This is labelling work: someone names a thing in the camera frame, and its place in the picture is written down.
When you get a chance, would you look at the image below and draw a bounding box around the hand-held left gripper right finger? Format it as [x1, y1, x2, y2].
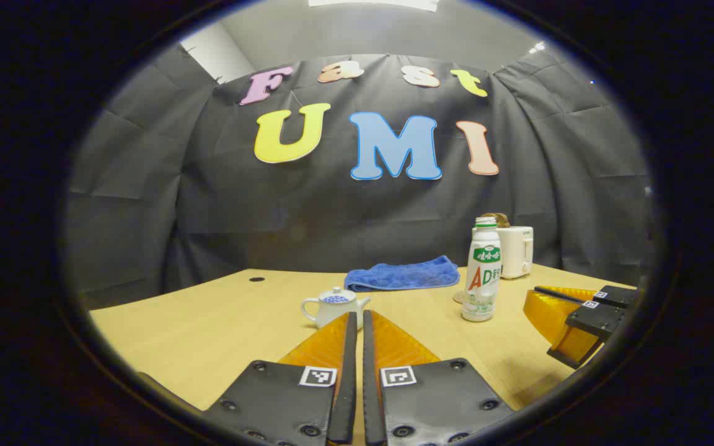
[363, 310, 516, 446]

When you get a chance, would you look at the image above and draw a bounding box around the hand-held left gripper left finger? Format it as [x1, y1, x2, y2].
[201, 312, 358, 446]

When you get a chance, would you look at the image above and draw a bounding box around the white teacup with spout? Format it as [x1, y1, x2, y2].
[301, 291, 371, 330]

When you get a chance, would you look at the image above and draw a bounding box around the white water bottle green label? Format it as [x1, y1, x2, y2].
[461, 217, 502, 323]

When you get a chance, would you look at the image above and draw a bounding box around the white toaster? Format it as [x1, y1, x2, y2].
[496, 226, 534, 279]

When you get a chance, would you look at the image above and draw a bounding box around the blue towel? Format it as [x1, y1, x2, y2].
[343, 255, 461, 293]

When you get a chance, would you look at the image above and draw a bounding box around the black backdrop cloth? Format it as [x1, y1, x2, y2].
[64, 42, 658, 310]

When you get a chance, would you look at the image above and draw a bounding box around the ceiling light panel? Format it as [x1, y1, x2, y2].
[307, 0, 439, 12]

